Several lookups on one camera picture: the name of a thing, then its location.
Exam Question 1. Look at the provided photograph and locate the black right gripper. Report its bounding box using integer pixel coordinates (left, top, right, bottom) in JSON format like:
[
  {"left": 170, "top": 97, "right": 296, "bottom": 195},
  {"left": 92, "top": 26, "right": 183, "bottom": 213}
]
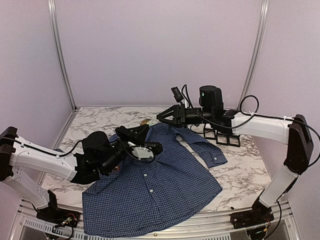
[{"left": 157, "top": 103, "right": 214, "bottom": 128}]

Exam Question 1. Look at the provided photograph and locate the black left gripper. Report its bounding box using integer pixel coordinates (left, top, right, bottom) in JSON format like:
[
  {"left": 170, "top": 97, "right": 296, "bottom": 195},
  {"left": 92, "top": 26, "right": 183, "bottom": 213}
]
[{"left": 101, "top": 125, "right": 150, "bottom": 175}]

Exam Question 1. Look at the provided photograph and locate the blue checked button shirt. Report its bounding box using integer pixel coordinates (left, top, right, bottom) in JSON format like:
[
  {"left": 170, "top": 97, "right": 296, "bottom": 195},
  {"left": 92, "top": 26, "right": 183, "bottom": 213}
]
[{"left": 82, "top": 123, "right": 227, "bottom": 233}]

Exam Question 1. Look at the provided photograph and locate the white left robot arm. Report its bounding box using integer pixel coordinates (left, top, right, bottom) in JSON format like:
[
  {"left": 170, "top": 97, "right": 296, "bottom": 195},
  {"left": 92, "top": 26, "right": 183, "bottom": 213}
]
[{"left": 0, "top": 124, "right": 163, "bottom": 223}]

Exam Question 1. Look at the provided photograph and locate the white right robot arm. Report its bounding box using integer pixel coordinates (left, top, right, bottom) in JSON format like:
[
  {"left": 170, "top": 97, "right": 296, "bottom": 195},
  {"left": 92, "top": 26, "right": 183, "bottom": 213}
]
[{"left": 156, "top": 85, "right": 316, "bottom": 224}]

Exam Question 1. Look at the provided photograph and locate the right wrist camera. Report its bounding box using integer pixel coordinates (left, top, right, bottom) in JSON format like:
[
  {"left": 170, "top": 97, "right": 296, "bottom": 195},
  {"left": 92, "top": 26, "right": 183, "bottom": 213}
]
[{"left": 171, "top": 86, "right": 189, "bottom": 108}]

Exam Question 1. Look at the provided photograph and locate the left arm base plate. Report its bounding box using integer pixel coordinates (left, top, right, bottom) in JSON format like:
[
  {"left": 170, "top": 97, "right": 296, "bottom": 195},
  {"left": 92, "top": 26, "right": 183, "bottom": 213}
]
[{"left": 34, "top": 190, "right": 81, "bottom": 228}]

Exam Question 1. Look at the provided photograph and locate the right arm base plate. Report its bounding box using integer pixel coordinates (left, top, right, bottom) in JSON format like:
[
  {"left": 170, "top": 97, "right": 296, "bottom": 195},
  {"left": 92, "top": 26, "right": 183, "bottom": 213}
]
[{"left": 230, "top": 199, "right": 275, "bottom": 229}]

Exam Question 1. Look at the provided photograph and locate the aluminium front rail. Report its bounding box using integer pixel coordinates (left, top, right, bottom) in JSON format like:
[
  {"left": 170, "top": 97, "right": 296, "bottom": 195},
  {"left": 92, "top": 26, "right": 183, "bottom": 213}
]
[{"left": 8, "top": 199, "right": 301, "bottom": 240}]

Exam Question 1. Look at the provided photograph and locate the right aluminium frame post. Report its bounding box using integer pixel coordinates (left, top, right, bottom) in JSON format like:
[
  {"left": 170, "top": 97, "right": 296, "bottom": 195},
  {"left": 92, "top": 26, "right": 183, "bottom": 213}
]
[{"left": 237, "top": 0, "right": 270, "bottom": 110}]

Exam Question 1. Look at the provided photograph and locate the aluminium frame post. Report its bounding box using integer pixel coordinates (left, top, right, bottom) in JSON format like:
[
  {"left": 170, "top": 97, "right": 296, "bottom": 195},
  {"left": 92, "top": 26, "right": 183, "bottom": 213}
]
[
  {"left": 48, "top": 0, "right": 77, "bottom": 112},
  {"left": 237, "top": 0, "right": 270, "bottom": 110}
]

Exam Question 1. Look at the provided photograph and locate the left aluminium frame post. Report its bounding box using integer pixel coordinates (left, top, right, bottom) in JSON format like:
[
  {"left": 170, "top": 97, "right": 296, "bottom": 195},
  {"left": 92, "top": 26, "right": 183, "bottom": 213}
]
[{"left": 48, "top": 0, "right": 77, "bottom": 112}]

